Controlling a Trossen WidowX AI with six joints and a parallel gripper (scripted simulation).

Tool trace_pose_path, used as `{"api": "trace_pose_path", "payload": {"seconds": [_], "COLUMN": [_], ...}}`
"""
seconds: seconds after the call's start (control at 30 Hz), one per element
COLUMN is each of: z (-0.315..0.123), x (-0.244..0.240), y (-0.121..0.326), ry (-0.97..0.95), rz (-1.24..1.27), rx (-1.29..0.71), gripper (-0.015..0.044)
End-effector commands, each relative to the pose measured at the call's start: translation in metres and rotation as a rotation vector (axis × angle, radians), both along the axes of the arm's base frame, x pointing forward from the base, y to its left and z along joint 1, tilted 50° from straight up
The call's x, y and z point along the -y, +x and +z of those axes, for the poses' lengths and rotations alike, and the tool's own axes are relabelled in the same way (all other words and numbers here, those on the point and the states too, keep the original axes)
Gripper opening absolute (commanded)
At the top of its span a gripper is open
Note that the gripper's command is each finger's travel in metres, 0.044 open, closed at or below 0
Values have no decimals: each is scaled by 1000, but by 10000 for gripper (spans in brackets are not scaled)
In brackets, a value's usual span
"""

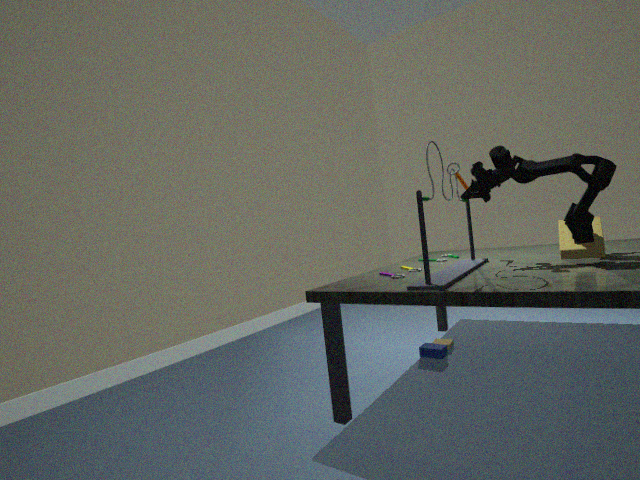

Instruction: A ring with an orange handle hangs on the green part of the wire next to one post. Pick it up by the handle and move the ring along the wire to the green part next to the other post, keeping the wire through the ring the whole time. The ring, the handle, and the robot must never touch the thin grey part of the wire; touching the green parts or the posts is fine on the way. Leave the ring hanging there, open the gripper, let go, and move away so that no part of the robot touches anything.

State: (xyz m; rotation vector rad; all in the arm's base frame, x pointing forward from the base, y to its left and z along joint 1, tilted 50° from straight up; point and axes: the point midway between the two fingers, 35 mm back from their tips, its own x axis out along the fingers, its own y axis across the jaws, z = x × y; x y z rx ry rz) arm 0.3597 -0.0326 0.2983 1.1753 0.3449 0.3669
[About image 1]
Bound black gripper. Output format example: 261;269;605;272
460;169;503;203

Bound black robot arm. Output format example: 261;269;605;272
489;145;616;244

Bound orange handle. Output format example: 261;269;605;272
447;162;469;190

